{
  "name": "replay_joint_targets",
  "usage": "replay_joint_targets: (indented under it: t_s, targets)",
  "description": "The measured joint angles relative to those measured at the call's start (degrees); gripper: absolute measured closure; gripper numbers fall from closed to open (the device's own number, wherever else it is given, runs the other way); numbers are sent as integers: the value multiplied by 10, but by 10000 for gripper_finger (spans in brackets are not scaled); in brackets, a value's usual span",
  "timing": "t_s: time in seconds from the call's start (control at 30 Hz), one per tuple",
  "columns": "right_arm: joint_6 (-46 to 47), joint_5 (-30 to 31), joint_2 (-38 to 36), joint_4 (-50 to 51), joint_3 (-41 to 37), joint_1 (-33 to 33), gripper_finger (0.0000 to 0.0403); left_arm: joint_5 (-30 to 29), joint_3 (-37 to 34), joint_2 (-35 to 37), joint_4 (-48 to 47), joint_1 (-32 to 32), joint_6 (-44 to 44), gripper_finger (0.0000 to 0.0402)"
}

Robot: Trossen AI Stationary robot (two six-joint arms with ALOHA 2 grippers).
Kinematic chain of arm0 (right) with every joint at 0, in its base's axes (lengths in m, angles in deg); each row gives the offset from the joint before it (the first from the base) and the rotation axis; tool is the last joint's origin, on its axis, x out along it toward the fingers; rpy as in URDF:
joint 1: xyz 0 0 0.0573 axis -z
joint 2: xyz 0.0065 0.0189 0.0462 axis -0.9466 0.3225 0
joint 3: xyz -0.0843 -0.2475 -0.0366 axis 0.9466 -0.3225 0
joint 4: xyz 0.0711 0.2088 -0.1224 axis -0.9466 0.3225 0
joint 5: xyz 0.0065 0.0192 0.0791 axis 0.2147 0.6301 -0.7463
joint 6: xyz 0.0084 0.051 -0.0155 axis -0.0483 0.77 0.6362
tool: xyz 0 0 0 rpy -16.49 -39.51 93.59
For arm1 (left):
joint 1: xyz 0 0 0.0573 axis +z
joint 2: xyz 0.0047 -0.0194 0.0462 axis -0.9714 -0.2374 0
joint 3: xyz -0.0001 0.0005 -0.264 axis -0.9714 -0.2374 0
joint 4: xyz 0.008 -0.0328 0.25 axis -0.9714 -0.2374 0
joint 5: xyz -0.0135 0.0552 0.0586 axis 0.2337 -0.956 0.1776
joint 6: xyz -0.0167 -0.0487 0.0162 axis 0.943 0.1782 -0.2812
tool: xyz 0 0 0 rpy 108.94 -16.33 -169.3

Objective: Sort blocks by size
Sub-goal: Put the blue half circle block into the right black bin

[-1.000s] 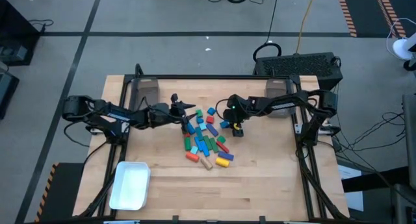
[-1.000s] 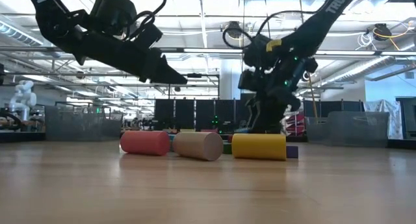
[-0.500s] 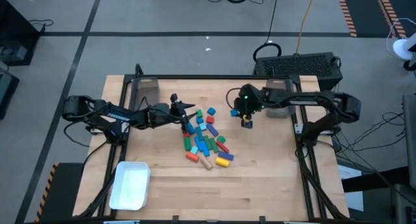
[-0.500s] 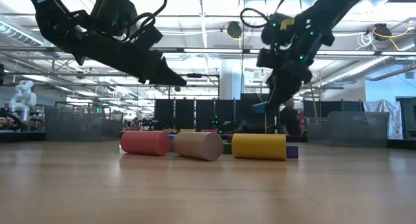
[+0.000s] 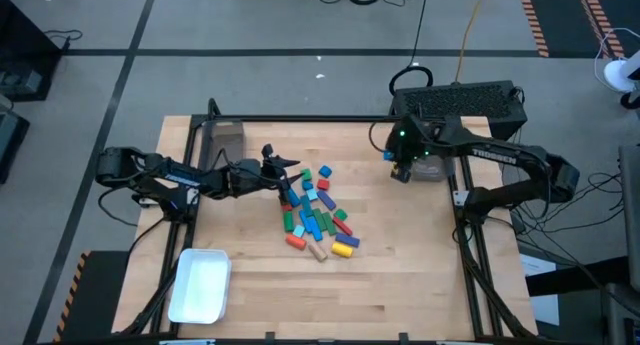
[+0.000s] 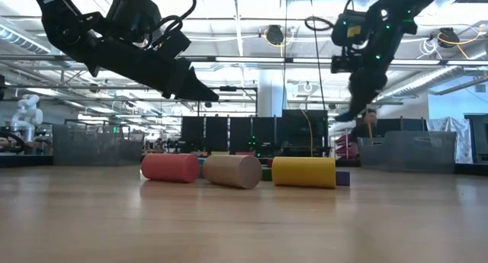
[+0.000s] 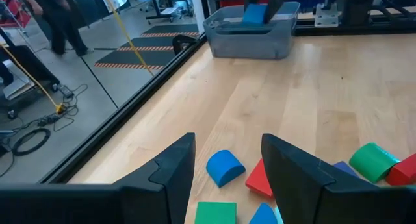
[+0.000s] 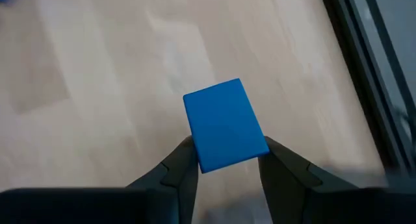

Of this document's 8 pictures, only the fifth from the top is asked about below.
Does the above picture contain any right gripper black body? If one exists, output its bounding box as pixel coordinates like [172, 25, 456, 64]
[384, 114, 442, 164]

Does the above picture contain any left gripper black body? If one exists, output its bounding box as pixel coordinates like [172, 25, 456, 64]
[227, 157, 284, 197]

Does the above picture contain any red long block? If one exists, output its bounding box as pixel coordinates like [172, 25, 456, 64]
[332, 215, 354, 237]

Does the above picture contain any natural wood cylinder block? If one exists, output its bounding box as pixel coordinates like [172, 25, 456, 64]
[306, 240, 329, 263]

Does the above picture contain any clear plastic bin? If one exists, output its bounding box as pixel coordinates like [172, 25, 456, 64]
[199, 120, 247, 172]
[408, 153, 454, 183]

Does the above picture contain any black perforated computer case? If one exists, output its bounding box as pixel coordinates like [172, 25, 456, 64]
[389, 79, 529, 142]

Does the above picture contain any white plastic tray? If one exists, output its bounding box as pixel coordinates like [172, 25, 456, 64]
[167, 247, 233, 326]

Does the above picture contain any black mat striped edge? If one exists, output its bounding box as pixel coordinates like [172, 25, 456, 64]
[52, 249, 132, 344]
[516, 0, 640, 60]

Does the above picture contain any white paper sheet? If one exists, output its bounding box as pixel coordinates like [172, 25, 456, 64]
[518, 253, 561, 327]

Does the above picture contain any black bar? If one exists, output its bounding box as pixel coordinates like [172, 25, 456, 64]
[524, 256, 632, 297]

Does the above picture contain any white round device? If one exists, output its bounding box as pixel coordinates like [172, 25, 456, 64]
[602, 48, 640, 94]

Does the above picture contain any grey equipment panel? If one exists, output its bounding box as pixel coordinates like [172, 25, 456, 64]
[617, 143, 640, 292]

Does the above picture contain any black equipment case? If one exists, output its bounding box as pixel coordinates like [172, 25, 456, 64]
[0, 104, 31, 186]

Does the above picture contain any grey box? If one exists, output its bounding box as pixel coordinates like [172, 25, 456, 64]
[0, 67, 44, 97]

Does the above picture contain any black desk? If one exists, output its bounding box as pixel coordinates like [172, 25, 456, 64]
[0, 0, 65, 104]

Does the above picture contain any grey equipment cabinet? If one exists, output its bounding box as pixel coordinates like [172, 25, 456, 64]
[601, 282, 640, 345]

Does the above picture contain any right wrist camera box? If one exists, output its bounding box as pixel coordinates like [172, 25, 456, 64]
[391, 160, 412, 185]

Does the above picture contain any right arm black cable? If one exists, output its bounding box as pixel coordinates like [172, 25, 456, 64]
[368, 118, 397, 154]

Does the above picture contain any black aluminium table frame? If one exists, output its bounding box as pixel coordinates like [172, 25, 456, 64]
[119, 97, 540, 339]

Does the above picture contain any black hanging cable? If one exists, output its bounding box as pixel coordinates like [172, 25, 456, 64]
[388, 0, 435, 97]

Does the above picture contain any long yellow cable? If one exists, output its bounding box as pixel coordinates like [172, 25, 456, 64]
[452, 0, 489, 84]

